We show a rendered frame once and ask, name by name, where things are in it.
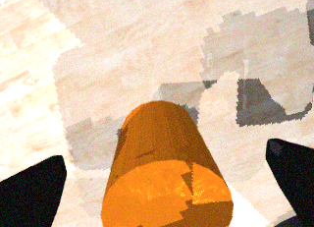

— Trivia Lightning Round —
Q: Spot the orange cylinder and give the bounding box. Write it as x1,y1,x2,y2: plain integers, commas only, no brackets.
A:
101,100,235,227

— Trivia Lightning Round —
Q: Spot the grey round pedestal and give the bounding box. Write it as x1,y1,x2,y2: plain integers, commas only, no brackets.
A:
275,215,303,227

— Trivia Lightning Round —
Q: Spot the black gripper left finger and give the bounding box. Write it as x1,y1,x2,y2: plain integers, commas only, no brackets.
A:
0,155,67,227

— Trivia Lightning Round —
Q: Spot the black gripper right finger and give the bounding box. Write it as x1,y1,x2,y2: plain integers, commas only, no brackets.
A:
266,138,314,227

